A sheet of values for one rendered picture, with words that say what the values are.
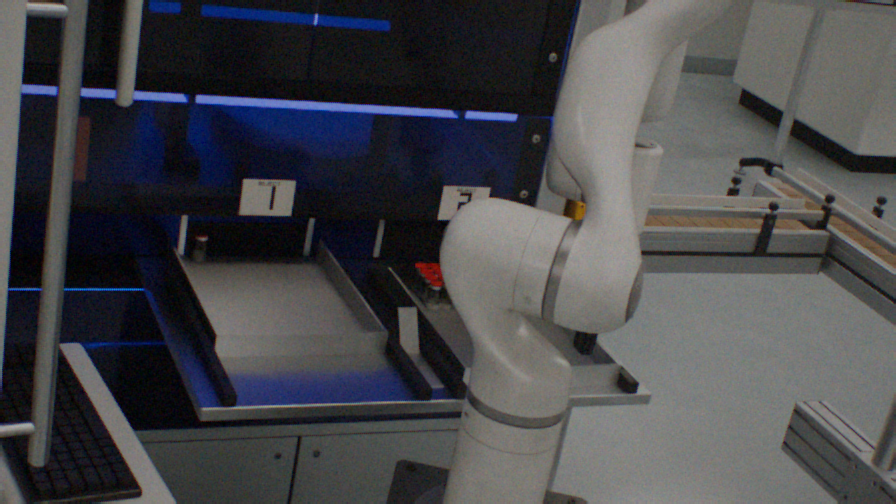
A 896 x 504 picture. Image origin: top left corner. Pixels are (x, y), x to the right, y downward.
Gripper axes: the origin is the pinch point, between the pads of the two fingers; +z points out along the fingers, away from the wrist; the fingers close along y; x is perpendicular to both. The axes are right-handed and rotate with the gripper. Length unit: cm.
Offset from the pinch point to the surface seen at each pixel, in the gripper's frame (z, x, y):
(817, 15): 6, -308, -275
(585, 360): 6.6, -5.6, -4.7
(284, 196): -7, -35, 38
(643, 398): 7.7, 4.7, -9.8
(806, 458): 47, -37, -85
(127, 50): -31, -28, 67
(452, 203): -7.5, -35.0, 9.0
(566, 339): 6.5, -12.6, -4.8
